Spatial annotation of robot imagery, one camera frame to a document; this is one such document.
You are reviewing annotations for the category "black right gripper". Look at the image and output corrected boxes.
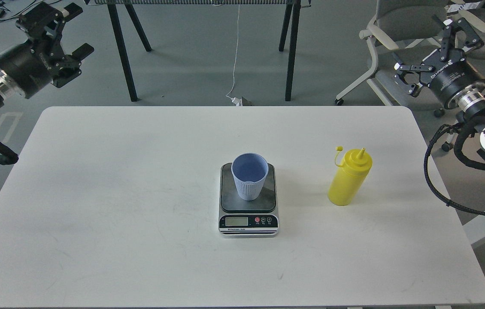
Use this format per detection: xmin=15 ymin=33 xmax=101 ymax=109
xmin=392 ymin=16 xmax=485 ymax=111

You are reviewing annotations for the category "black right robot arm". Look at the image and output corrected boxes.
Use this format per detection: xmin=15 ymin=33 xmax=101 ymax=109
xmin=392 ymin=18 xmax=485 ymax=216

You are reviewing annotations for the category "blue ribbed plastic cup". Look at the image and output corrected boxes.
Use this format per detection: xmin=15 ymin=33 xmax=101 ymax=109
xmin=231 ymin=153 xmax=270 ymax=201

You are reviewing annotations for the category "yellow squeeze bottle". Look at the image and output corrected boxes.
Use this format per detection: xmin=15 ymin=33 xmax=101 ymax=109
xmin=327 ymin=146 xmax=373 ymax=206

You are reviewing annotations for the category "white hanging cable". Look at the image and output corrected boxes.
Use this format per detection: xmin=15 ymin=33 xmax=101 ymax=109
xmin=225 ymin=4 xmax=241 ymax=102

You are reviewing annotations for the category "black legged background table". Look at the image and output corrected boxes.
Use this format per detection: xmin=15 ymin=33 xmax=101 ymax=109
xmin=83 ymin=0 xmax=312 ymax=103

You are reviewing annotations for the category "white power adapter on floor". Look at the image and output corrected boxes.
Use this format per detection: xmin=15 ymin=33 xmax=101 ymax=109
xmin=231 ymin=97 xmax=252 ymax=107

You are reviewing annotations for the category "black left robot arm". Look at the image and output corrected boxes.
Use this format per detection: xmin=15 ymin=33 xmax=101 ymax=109
xmin=0 ymin=2 xmax=94 ymax=166

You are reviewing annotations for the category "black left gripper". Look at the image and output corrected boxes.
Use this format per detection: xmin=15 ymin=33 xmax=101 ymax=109
xmin=0 ymin=3 xmax=94 ymax=100

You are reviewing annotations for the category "digital kitchen scale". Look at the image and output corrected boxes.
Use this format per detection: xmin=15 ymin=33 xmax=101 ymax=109
xmin=218 ymin=163 xmax=280 ymax=237

